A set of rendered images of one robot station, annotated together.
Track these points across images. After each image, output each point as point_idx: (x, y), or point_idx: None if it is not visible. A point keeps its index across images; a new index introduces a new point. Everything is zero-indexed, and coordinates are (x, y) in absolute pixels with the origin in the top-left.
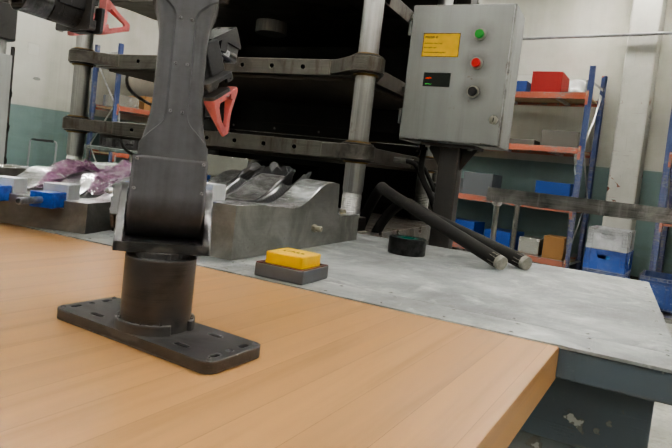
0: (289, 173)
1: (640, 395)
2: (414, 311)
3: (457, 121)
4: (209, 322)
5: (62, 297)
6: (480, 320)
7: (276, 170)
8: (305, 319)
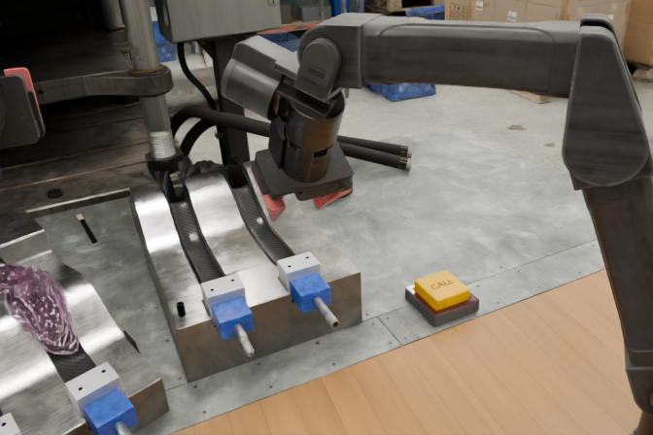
0: (226, 172)
1: None
2: (565, 281)
3: (236, 10)
4: (614, 413)
5: None
6: (586, 258)
7: (190, 171)
8: (594, 350)
